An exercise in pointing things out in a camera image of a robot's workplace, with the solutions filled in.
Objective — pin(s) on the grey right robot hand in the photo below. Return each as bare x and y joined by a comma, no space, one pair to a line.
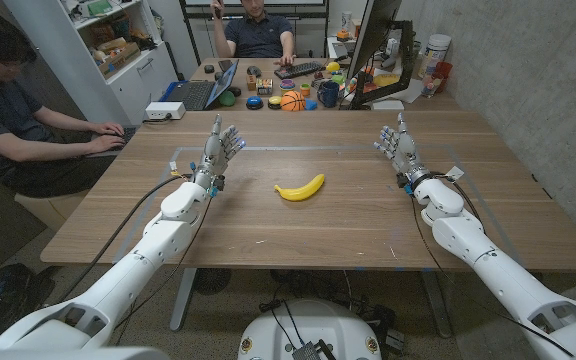
404,152

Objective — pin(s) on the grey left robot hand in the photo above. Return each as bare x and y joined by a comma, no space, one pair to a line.
213,155

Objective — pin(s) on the yellow toy banana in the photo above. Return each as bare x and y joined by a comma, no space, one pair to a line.
300,193

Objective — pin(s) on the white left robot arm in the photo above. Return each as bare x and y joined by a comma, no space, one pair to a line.
163,240

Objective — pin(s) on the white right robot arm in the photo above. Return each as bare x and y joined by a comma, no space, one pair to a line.
498,275

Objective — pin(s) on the orange toy basketball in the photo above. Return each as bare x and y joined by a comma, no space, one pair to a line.
293,101

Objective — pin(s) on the green toy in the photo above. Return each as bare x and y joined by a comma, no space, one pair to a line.
338,78

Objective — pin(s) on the small blue toy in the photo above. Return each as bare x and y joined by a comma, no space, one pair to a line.
311,105

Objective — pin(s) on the yellow toy lemon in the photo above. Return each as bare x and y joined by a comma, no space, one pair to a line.
333,67

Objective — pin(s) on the white flat box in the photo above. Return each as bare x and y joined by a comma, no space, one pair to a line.
387,105

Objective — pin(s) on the open laptop with blue lid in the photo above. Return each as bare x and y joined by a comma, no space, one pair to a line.
193,94

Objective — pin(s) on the white power strip box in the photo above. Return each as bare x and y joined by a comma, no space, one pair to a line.
164,110

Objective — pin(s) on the blue round button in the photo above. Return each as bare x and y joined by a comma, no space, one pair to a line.
254,103

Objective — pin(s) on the yellow plate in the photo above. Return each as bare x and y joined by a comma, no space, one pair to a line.
387,80

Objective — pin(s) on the yellow and black round button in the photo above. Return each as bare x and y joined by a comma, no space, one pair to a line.
274,102

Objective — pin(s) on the brown wooden block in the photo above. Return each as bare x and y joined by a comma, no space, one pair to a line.
251,83

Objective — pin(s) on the black round puck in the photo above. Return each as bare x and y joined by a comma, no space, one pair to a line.
209,69

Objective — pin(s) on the grey laptop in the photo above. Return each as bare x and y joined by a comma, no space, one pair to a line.
129,134

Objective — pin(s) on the red plastic cup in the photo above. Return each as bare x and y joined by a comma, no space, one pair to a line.
443,75

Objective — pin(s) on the dark blue mug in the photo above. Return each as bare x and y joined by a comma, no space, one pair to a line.
329,94

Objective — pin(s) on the black monitor stand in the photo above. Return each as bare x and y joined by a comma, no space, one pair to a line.
407,55

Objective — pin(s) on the wooden desk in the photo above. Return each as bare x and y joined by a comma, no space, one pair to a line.
268,67

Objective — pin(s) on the white labelled canister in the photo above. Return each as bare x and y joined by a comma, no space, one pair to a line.
435,52

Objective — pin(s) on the white shelf cabinet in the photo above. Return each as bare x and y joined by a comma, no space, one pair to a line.
133,85

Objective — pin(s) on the small orange cup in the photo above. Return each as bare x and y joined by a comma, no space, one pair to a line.
305,90

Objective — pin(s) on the black keyboard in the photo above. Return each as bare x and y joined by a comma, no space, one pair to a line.
299,70

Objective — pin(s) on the black round floor object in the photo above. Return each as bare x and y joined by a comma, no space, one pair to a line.
211,280

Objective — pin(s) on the black computer monitor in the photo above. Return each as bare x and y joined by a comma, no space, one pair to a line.
373,30

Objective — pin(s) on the person in navy polo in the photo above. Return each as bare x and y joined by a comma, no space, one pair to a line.
258,35

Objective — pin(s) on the cardboard box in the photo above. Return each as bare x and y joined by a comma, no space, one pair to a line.
118,62

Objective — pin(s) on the grey table leg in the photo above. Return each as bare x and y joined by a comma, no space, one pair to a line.
183,300
437,305

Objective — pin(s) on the white robot torso base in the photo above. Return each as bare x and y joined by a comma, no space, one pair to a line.
318,325

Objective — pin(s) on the black device on torso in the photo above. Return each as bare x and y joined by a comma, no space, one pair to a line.
308,351

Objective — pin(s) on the white robot chest edge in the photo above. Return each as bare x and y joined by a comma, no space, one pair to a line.
68,354

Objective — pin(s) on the black backpack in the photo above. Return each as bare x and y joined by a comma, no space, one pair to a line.
3,300

